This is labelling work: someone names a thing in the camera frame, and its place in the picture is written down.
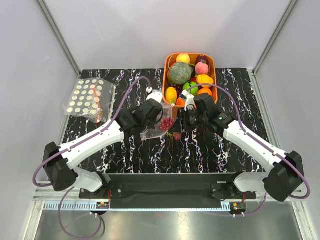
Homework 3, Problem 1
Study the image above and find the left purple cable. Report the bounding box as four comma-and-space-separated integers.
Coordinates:
32, 76, 153, 237

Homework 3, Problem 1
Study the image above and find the orange fruit front left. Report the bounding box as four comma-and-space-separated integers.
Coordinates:
176, 97, 186, 108

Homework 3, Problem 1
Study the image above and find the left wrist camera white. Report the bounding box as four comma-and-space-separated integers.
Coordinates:
146, 87, 163, 104

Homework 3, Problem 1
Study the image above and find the pink peach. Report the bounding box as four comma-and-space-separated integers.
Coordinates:
195, 62, 209, 75

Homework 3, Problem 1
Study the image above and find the purple grape bunch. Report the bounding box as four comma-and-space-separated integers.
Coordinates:
158, 116, 182, 141

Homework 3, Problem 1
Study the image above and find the pink dotted zip bag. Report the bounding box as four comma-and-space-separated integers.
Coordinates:
140, 99, 174, 141

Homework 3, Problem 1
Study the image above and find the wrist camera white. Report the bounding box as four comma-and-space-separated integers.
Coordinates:
146, 87, 163, 104
181, 90, 196, 112

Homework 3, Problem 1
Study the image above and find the orange tangerine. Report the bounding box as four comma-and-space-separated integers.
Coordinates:
198, 88, 213, 97

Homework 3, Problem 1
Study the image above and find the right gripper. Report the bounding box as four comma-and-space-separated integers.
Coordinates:
169, 107, 208, 134

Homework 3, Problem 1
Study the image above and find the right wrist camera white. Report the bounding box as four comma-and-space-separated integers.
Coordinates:
181, 90, 196, 112

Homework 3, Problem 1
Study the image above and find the orange plastic basket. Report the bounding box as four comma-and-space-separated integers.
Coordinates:
162, 53, 218, 114

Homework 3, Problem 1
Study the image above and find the netted green melon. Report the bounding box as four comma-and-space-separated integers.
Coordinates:
169, 62, 193, 85

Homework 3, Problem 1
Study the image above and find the green striped ball fruit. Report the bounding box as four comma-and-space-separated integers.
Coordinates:
183, 81, 199, 96

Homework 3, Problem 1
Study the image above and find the dark red apple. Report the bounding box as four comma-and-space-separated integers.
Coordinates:
195, 55, 209, 66

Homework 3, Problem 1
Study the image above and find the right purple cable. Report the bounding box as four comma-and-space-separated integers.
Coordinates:
187, 83, 312, 201

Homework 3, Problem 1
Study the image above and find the purple cable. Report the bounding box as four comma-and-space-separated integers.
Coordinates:
187, 83, 312, 201
32, 76, 153, 237

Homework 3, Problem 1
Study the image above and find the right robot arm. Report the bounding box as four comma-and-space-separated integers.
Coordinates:
177, 90, 304, 202

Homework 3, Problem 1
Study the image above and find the yellow dotted zip bag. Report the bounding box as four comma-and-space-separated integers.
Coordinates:
63, 78, 116, 124

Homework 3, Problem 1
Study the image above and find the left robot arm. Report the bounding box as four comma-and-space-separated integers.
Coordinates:
43, 98, 163, 198

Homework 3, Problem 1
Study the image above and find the yellow red peach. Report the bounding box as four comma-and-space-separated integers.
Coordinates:
175, 53, 191, 64

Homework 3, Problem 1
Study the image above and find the yellow green mango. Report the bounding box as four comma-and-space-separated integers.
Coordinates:
164, 87, 178, 104

